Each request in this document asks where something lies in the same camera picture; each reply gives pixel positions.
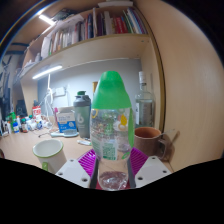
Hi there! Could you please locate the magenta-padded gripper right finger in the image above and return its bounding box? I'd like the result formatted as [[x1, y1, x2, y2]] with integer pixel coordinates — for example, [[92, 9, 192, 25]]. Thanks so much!
[[125, 147, 173, 190]]

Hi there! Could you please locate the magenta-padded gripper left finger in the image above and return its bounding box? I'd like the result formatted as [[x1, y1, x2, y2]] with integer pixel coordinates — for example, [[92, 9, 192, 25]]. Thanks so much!
[[54, 148, 100, 190]]

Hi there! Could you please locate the clear plastic bottle green cap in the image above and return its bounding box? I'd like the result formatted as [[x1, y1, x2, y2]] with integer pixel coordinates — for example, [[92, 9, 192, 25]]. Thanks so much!
[[89, 70, 136, 192]]

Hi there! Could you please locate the brown ceramic mug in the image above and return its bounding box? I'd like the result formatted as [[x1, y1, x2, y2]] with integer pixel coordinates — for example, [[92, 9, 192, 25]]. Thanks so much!
[[133, 126, 168, 162]]

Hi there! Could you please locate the white mug green rim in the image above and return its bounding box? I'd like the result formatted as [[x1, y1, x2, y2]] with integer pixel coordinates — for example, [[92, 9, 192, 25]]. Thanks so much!
[[32, 138, 68, 174]]

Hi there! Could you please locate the light blue hairbrush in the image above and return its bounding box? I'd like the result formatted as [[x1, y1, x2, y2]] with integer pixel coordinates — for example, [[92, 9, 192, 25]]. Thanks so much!
[[49, 130, 80, 139]]

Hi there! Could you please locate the blue and white carton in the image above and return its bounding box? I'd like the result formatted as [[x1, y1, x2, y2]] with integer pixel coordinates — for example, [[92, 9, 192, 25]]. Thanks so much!
[[55, 106, 77, 134]]

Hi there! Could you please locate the grey shaker bottle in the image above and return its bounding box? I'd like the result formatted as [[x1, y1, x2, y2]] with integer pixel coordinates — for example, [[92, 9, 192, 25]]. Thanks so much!
[[73, 90, 93, 139]]

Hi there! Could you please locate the clear glass bottle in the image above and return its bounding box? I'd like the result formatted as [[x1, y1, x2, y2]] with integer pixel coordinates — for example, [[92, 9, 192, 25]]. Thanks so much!
[[134, 70, 157, 129]]

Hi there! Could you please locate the red and white box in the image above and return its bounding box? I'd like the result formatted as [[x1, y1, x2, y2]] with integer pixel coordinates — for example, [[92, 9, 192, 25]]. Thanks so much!
[[31, 105, 42, 121]]

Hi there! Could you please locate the small white bottle blue label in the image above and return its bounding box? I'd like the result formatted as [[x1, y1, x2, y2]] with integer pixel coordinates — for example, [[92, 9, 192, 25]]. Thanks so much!
[[12, 121, 20, 134]]

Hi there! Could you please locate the wooden shelf unit with books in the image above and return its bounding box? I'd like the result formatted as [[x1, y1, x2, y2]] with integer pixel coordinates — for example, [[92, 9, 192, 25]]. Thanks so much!
[[19, 0, 166, 88]]

